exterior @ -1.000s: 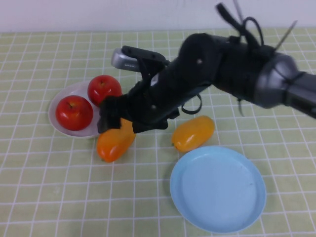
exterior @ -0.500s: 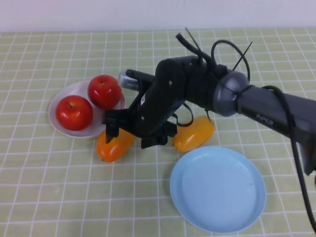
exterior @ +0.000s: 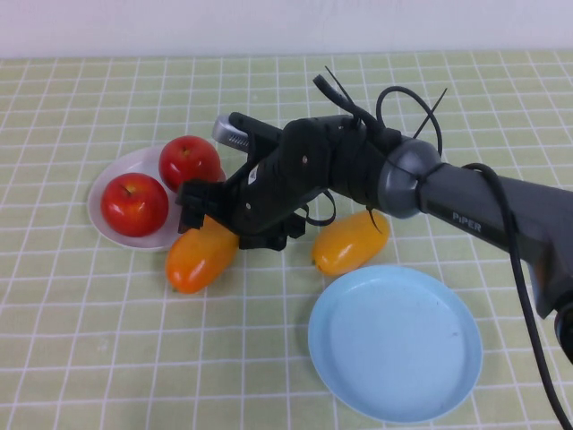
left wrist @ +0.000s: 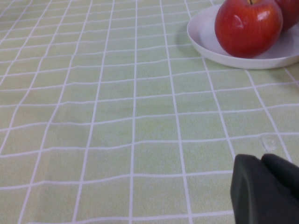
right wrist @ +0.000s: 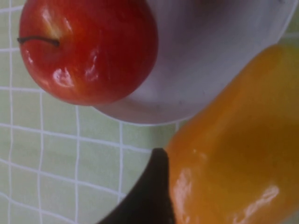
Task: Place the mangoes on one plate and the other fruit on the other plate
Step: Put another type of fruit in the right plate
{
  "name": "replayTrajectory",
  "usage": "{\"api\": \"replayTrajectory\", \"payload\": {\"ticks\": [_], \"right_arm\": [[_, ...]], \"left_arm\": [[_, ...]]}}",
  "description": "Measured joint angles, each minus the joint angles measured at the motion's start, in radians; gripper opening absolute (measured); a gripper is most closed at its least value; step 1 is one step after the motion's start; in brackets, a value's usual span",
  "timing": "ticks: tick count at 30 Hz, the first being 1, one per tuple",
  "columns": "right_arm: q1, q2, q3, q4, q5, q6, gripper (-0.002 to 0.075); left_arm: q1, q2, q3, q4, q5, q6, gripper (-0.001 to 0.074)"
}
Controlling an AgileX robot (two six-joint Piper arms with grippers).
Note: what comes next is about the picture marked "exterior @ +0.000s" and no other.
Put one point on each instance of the black zip tie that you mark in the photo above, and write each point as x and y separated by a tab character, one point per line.
433	115

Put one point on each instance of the yellow-orange mango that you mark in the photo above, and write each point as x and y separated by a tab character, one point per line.
349	251

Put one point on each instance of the white plate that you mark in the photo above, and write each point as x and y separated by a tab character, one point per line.
96	206

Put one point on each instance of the deep orange mango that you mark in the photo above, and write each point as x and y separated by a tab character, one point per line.
197	264

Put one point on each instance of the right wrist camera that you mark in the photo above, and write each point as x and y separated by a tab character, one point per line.
233	132

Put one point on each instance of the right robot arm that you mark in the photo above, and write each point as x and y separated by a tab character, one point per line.
492	210

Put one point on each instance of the light blue plate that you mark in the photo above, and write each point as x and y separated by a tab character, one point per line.
394	345

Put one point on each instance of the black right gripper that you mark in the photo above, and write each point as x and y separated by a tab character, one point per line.
286	179

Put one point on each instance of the green checked tablecloth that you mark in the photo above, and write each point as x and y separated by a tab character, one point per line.
134	89

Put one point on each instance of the red apple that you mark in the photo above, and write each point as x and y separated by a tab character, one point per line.
188	163
134	206

